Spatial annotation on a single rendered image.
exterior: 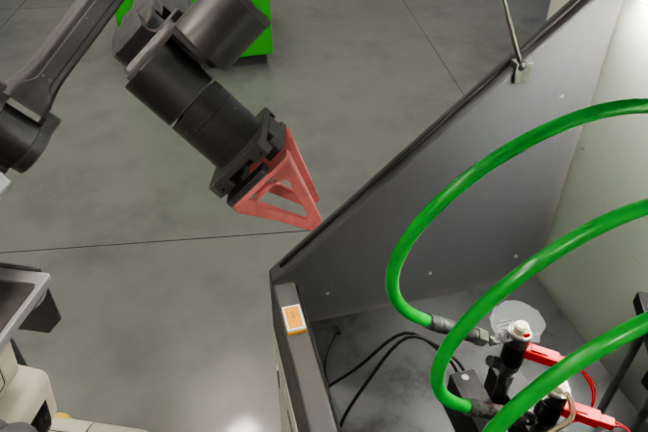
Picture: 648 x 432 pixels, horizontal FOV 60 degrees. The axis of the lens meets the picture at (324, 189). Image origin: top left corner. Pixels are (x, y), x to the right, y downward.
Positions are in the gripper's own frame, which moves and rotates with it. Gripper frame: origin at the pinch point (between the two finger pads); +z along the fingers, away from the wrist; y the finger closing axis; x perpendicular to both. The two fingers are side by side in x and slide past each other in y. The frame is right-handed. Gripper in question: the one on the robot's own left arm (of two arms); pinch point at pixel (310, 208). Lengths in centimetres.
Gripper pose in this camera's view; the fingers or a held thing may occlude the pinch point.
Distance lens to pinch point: 54.0
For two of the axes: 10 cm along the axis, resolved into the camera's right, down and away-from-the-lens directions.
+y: -0.5, -3.9, 9.2
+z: 7.0, 6.4, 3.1
